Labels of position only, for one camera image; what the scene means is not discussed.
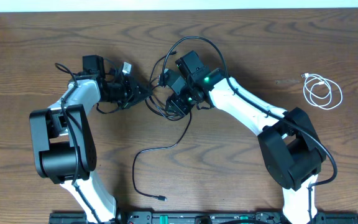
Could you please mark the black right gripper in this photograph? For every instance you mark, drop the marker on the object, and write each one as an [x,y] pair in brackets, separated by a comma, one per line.
[179,107]

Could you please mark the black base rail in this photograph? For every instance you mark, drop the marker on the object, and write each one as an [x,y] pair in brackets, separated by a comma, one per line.
[194,218]

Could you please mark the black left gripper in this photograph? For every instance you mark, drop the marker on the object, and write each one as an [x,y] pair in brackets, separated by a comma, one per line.
[133,87]

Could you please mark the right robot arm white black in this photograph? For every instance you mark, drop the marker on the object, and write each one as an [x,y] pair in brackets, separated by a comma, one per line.
[292,152]

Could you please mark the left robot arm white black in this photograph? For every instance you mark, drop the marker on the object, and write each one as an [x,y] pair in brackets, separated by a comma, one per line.
[63,145]

